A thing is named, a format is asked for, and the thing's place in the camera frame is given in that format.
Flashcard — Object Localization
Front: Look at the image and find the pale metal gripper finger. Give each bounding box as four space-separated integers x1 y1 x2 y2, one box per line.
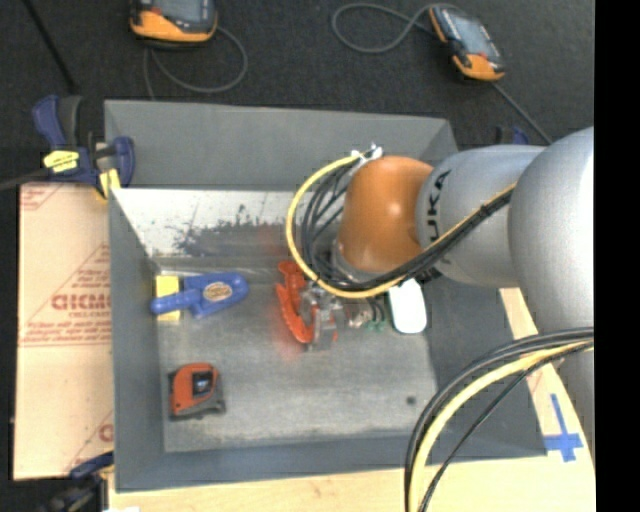
298 285 324 322
304 310 340 353

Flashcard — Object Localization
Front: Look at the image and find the red-orange plastic toothed toy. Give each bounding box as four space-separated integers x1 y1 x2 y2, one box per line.
274 259 321 346

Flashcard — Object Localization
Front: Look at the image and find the grey metal bin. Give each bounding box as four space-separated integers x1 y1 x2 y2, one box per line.
103 99 547 492

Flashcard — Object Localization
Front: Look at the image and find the blue and yellow clamp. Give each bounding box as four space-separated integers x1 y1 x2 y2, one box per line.
149 270 250 324

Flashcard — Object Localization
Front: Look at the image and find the orange and grey tape measure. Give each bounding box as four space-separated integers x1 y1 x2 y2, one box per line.
166 362 227 422

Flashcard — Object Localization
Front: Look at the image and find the brown cardboard board, red print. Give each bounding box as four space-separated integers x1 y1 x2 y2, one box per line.
11 181 116 482

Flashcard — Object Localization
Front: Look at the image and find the black cylinder on white bracket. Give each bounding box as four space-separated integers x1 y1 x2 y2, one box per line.
388 277 428 335

